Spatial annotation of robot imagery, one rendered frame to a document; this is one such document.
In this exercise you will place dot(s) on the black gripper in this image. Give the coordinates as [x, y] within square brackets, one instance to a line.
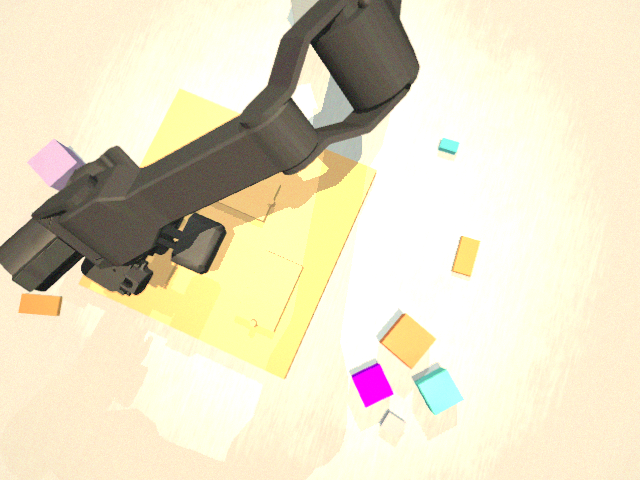
[198, 243]

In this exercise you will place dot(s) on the pink cube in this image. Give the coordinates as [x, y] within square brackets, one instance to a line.
[55, 164]

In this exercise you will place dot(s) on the pale yellow square board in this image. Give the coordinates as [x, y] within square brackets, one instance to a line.
[284, 237]

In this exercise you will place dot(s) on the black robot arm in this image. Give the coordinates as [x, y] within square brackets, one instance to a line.
[112, 211]

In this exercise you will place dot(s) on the yellow rectangular block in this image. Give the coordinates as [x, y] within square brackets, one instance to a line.
[465, 256]

